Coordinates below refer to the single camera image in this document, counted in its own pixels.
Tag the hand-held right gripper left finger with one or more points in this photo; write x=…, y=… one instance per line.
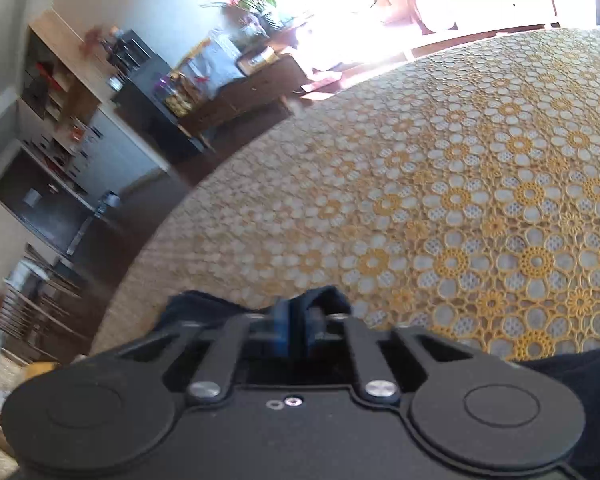
x=281, y=332

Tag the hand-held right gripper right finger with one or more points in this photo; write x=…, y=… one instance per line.
x=312, y=332

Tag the dark navy T-shirt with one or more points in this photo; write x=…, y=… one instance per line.
x=195, y=307

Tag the yellow floral lace cloth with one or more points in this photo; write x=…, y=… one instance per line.
x=430, y=185

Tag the row of shoes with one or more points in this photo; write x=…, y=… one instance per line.
x=107, y=201

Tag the wooden dining chair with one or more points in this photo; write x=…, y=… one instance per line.
x=45, y=300

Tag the wooden TV cabinet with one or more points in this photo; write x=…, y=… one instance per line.
x=245, y=95

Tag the white wardrobe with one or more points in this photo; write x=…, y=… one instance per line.
x=122, y=150

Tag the dark blue cabinet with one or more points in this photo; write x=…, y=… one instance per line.
x=155, y=110

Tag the jar with purple lid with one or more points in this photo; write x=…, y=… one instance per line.
x=177, y=95

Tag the flat cardboard box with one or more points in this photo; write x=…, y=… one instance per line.
x=256, y=59

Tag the white gift bag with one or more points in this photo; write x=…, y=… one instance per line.
x=217, y=62

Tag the black coffee machine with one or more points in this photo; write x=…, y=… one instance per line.
x=132, y=50

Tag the potted flowering plant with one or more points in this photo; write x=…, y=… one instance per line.
x=250, y=5

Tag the open shelf unit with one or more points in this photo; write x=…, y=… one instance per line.
x=55, y=75

